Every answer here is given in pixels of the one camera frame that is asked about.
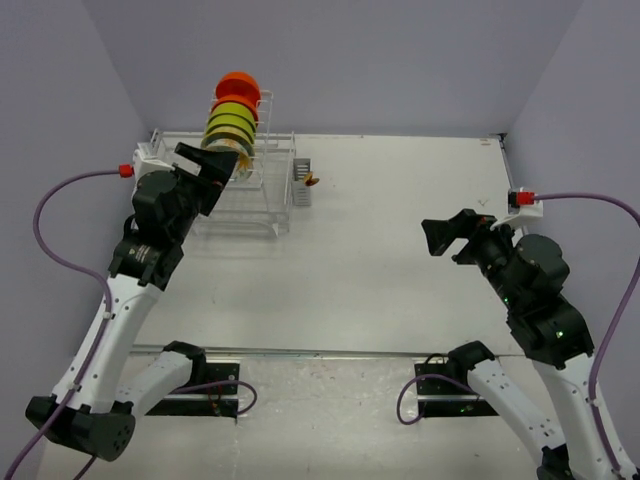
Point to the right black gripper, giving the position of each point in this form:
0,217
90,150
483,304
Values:
474,227

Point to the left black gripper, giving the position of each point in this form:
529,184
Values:
215,169

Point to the blue sun patterned bowl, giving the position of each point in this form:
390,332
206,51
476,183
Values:
226,142

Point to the orange flower patterned bowl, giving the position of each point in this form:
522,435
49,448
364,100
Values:
243,169

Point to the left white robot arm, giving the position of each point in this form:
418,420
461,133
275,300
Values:
89,410

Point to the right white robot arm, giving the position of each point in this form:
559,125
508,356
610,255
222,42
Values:
527,275

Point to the grey cutlery holder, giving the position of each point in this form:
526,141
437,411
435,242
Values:
301,191

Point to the white wire dish rack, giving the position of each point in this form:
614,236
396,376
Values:
261,205

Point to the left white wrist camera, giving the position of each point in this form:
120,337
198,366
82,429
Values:
145,161

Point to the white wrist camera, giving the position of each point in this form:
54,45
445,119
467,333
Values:
145,161
522,210

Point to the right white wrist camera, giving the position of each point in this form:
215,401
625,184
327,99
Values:
522,210

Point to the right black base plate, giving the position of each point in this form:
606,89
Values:
440,399

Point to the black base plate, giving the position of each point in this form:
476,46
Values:
440,399
211,402

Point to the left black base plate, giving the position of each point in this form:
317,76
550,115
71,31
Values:
211,402

